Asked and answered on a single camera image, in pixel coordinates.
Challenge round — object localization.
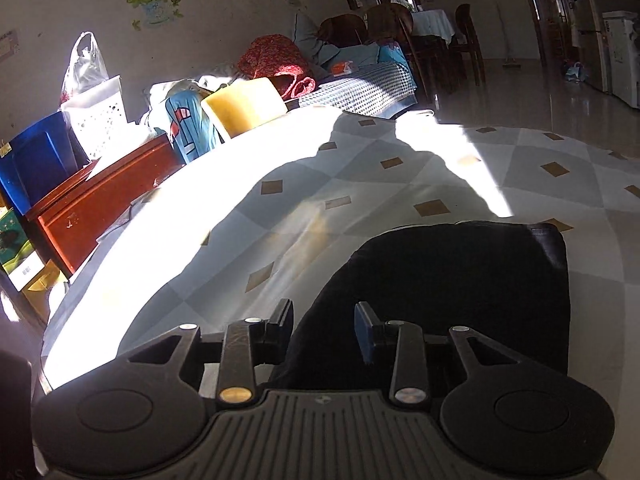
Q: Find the white chest freezer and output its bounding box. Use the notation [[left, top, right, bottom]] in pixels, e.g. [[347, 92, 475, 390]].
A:
[[602, 10, 640, 108]]

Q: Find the dining table with white cloth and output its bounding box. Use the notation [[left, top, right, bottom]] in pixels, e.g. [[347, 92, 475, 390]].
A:
[[400, 7, 456, 46]]

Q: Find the grey white checkered tablecloth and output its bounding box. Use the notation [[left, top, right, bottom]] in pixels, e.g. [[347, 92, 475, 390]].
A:
[[42, 105, 640, 480]]

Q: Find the blue cartoon-print cloth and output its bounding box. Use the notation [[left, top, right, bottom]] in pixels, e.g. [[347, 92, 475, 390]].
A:
[[150, 87, 223, 163]]

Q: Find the grey pillow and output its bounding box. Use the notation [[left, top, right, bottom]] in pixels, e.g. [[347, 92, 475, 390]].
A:
[[292, 12, 341, 66]]

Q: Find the broom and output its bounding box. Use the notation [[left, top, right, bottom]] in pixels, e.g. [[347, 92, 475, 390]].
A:
[[495, 2, 521, 70]]

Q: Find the red-brown wooden cabinet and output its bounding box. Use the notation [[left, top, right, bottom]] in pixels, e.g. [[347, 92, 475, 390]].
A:
[[25, 132, 186, 276]]

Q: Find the green printed box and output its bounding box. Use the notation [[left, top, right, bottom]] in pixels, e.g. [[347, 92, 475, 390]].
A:
[[0, 205, 43, 291]]

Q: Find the blue plastic bin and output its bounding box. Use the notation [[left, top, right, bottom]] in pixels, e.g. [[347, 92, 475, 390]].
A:
[[0, 110, 91, 211]]

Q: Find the white perforated basket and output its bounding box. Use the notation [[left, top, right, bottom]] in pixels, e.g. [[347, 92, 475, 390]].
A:
[[62, 76, 156, 161]]

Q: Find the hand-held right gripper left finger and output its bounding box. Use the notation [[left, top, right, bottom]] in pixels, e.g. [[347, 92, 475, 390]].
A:
[[125, 298, 295, 407]]

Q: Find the black t-shirt with white stripes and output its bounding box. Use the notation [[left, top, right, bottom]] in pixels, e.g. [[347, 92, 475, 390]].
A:
[[272, 221, 572, 391]]

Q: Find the white plastic bag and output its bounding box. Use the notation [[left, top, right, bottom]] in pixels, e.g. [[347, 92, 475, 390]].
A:
[[60, 31, 110, 106]]

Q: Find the dark wooden chair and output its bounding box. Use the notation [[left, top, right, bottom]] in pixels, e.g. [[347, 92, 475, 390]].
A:
[[320, 14, 368, 48], [452, 4, 487, 88], [365, 4, 431, 101]]

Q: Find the red knit cloth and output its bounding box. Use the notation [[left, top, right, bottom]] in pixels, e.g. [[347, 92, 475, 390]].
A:
[[237, 34, 316, 101]]

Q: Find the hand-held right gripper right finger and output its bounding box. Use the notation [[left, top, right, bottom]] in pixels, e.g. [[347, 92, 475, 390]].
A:
[[353, 300, 523, 406]]

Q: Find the sofa with houndstooth cover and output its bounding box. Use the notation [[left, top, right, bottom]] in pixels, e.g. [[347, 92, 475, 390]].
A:
[[290, 10, 418, 116]]

